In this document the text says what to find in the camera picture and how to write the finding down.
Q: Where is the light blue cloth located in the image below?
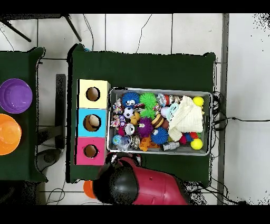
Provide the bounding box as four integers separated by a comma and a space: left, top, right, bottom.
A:
165, 102, 180, 121

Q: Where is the cream white waffle cloth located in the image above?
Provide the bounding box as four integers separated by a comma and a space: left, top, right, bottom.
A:
168, 95, 205, 142

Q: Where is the purple plastic bowl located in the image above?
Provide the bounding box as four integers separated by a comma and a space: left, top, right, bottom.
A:
0, 78, 33, 114

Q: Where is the orange plastic bowl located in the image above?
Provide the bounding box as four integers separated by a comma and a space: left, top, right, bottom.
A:
0, 113, 22, 156

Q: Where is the wooden box with three holes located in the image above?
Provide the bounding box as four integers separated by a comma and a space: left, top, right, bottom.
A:
74, 79, 111, 166

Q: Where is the small soccer ball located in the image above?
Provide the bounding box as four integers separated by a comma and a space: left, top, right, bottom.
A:
123, 107, 135, 119

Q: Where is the blue spiky ball with eyes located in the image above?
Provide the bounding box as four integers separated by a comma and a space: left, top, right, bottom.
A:
121, 91, 140, 108
150, 126, 169, 145

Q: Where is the large green spiky ball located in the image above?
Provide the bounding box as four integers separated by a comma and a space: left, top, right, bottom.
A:
139, 92, 158, 108

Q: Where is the purple spiky ball with eyes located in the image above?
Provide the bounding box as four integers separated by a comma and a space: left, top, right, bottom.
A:
137, 117, 154, 138

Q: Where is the toy hamburger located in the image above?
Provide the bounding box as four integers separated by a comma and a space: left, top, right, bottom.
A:
151, 114, 165, 129

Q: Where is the yellow foam ball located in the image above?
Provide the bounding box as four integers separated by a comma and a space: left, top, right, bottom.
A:
190, 138, 204, 151
192, 96, 205, 107

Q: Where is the black upright panel stand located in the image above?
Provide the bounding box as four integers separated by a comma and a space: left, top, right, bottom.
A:
36, 73, 66, 172

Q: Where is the orange plastic cup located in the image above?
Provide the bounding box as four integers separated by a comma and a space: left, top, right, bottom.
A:
83, 180, 98, 199

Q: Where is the black tripod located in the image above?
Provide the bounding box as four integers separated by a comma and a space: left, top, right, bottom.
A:
0, 13, 82, 43

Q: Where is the dark green side tablecloth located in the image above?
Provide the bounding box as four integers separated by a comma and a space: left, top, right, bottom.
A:
0, 46, 48, 183

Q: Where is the shallow wire mesh bin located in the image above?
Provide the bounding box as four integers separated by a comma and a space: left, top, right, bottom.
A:
106, 87, 213, 156

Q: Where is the thin black floor cable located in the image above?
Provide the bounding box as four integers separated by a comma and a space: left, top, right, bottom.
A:
136, 13, 153, 54

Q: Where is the black power cable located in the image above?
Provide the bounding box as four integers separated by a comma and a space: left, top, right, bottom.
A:
213, 116, 270, 123

